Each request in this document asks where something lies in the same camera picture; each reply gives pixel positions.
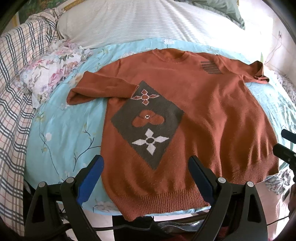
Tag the rust orange knit sweater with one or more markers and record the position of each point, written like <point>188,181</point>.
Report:
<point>165,106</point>

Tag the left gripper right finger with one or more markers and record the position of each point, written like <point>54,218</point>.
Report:
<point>236,211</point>

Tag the green pillow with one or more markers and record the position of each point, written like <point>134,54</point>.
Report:
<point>226,8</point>

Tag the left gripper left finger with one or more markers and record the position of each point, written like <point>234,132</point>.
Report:
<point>57,208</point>

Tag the light blue floral bedsheet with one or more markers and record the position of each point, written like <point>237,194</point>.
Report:
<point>63,139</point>

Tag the pink floral pillow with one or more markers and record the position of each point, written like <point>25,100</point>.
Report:
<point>42,74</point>

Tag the white striped duvet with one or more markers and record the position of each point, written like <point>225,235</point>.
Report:
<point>94,24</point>

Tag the plaid checked blanket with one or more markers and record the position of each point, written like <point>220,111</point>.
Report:
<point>18,47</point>

